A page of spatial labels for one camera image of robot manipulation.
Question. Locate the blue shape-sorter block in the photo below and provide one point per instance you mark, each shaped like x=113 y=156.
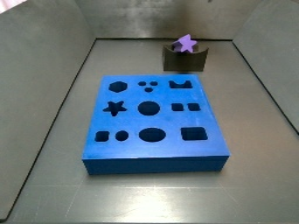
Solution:
x=153 y=126

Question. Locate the black curved fixture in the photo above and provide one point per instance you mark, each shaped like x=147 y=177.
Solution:
x=184 y=61

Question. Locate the purple star-profile bar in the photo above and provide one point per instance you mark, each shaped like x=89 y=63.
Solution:
x=183 y=44

